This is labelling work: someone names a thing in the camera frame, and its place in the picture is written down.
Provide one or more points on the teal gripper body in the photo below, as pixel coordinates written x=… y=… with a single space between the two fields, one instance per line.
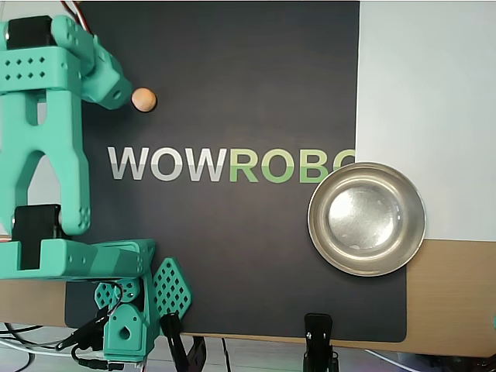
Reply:
x=116 y=92

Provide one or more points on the orange wooden ball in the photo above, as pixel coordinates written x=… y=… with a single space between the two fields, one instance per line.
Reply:
x=143 y=100

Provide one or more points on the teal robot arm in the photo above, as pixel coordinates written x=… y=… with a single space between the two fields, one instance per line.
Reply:
x=58 y=128

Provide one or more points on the metal bowl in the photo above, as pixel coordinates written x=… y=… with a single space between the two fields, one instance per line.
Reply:
x=366 y=219

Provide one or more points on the black WOWROBO mat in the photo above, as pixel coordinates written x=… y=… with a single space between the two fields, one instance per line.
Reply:
x=232 y=77

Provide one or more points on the black table clamp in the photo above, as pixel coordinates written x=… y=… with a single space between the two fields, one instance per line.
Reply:
x=172 y=337

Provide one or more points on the black barrel connector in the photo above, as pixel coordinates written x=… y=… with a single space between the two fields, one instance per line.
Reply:
x=93 y=363

